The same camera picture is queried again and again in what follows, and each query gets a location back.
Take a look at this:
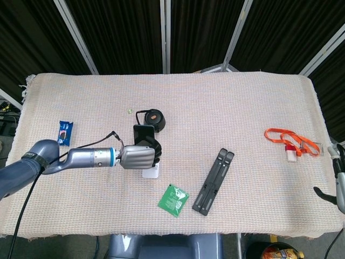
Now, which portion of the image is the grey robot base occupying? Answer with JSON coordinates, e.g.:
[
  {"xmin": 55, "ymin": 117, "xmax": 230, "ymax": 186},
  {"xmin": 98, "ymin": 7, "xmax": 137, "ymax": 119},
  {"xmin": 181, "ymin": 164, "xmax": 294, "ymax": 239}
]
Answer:
[{"xmin": 108, "ymin": 233, "xmax": 224, "ymax": 259}]

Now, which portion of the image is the orange lanyard strap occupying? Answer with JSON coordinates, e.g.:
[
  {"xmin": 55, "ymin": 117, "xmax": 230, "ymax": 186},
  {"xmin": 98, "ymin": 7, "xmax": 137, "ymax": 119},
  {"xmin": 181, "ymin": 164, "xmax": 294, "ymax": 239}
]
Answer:
[{"xmin": 264, "ymin": 128, "xmax": 320, "ymax": 157}]

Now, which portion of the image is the black smartphone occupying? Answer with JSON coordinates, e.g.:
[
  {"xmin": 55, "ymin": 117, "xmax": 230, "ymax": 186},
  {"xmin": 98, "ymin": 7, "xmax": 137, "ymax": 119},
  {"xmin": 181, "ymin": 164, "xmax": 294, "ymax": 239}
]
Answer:
[{"xmin": 133, "ymin": 124, "xmax": 155, "ymax": 148}]

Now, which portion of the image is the black kettle with handle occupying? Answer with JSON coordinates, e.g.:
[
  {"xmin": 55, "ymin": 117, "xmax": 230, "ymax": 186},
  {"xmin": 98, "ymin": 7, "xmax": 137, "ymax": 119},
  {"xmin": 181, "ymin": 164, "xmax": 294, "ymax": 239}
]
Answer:
[{"xmin": 135, "ymin": 108, "xmax": 165, "ymax": 133}]

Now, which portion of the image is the red and white badge holder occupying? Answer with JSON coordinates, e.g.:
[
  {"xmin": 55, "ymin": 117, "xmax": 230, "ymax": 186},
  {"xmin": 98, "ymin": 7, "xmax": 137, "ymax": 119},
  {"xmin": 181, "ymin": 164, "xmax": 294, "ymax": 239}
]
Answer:
[{"xmin": 285, "ymin": 144, "xmax": 298, "ymax": 162}]

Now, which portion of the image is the black folding laptop stand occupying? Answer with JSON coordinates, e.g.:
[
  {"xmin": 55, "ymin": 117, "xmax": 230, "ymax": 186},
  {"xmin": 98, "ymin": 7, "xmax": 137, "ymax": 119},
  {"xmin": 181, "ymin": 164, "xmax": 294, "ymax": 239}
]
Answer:
[{"xmin": 192, "ymin": 147, "xmax": 235, "ymax": 216}]

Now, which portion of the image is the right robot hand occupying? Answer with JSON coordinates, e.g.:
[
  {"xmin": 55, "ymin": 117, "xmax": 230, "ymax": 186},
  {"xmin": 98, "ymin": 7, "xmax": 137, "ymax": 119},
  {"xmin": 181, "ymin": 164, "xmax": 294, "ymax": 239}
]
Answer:
[{"xmin": 313, "ymin": 143, "xmax": 345, "ymax": 214}]

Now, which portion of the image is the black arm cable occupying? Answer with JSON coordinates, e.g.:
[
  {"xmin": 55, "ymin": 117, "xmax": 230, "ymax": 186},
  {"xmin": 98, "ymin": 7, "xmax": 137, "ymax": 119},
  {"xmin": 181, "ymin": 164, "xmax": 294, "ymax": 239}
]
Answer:
[{"xmin": 6, "ymin": 131, "xmax": 125, "ymax": 259}]

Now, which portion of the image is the green sachet packet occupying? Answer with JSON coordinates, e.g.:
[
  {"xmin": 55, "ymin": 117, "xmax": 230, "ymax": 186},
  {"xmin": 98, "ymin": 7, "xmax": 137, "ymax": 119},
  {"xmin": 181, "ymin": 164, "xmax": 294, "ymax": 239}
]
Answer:
[{"xmin": 157, "ymin": 183, "xmax": 190, "ymax": 217}]

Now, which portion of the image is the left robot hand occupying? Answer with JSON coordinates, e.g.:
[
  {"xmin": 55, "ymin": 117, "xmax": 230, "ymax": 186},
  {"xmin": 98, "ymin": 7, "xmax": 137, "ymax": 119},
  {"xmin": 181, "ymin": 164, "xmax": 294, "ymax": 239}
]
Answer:
[{"xmin": 117, "ymin": 135, "xmax": 163, "ymax": 170}]

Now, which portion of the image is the orange snack bag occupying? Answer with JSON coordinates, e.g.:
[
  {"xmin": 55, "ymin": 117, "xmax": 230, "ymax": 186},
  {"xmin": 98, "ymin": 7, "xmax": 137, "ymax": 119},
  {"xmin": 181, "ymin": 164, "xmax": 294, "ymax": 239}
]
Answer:
[{"xmin": 260, "ymin": 242, "xmax": 305, "ymax": 259}]

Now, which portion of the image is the beige woven tablecloth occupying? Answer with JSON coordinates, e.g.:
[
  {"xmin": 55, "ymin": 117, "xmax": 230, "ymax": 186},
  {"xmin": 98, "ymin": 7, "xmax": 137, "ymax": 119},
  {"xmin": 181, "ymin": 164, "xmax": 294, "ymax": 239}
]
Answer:
[{"xmin": 0, "ymin": 71, "xmax": 341, "ymax": 240}]

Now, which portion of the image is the white phone stand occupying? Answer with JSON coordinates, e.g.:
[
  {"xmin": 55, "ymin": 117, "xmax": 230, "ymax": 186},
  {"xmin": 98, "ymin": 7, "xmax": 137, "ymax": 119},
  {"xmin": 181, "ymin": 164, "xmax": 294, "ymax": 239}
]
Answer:
[{"xmin": 142, "ymin": 161, "xmax": 160, "ymax": 179}]

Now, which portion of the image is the blue cookie packet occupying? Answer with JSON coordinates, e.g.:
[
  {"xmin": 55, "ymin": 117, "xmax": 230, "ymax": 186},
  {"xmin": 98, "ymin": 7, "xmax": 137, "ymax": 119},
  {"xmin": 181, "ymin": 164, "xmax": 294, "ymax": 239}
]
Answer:
[{"xmin": 58, "ymin": 120, "xmax": 74, "ymax": 147}]

